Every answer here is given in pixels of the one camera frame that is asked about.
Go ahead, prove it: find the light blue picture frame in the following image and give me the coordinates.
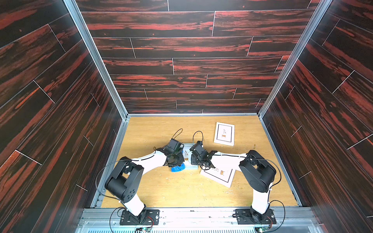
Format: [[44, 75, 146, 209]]
[[183, 143, 199, 170]]

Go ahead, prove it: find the blue microfiber cloth black trim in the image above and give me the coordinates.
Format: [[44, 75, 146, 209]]
[[171, 163, 185, 173]]

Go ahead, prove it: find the cream white picture frame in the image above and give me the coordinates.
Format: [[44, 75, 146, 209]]
[[200, 152, 246, 188]]

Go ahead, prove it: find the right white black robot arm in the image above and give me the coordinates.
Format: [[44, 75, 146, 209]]
[[189, 144, 276, 215]]

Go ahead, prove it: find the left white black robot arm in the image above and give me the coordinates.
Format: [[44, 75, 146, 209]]
[[105, 148, 184, 218]]

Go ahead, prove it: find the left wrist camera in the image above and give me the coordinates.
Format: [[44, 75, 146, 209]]
[[167, 138, 184, 153]]

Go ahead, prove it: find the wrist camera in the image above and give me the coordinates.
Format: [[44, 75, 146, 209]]
[[167, 138, 184, 153], [189, 141, 205, 156]]

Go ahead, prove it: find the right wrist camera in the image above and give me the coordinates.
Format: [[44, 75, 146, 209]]
[[189, 141, 205, 156]]

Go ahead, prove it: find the white picture frame black border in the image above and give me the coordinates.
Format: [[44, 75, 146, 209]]
[[214, 122, 235, 146]]

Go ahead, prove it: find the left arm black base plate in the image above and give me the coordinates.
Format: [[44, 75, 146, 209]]
[[119, 209, 160, 226]]

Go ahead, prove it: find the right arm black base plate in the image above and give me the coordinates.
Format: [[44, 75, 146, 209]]
[[232, 208, 276, 225]]

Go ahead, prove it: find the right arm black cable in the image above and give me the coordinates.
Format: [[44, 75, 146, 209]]
[[191, 130, 286, 232]]

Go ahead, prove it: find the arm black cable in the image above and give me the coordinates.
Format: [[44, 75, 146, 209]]
[[191, 130, 286, 232], [95, 128, 184, 233]]

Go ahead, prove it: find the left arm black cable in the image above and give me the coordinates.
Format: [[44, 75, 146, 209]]
[[95, 128, 184, 233]]

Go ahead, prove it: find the aluminium front rail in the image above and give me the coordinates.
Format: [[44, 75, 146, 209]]
[[76, 206, 325, 233]]

